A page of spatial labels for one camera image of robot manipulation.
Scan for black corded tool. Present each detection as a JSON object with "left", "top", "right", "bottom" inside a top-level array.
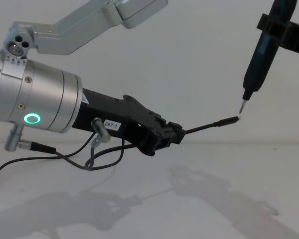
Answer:
[{"left": 239, "top": 0, "right": 298, "bottom": 115}]

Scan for thin dark gripper cable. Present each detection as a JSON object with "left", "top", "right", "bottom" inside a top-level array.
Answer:
[{"left": 0, "top": 137, "right": 140, "bottom": 186}]

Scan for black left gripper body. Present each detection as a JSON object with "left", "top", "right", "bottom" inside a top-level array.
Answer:
[{"left": 71, "top": 87, "right": 143, "bottom": 147}]

